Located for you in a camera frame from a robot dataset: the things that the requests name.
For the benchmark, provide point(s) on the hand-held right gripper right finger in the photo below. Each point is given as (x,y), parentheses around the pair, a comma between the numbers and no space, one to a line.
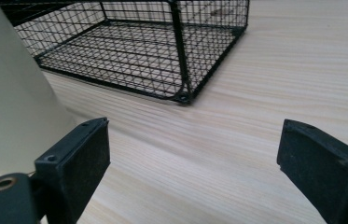
(324,168)

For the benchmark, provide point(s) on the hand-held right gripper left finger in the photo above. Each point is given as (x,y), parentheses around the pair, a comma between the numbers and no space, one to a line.
(78,165)

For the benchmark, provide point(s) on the cream white smooth object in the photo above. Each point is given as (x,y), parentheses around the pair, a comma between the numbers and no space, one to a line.
(10,102)

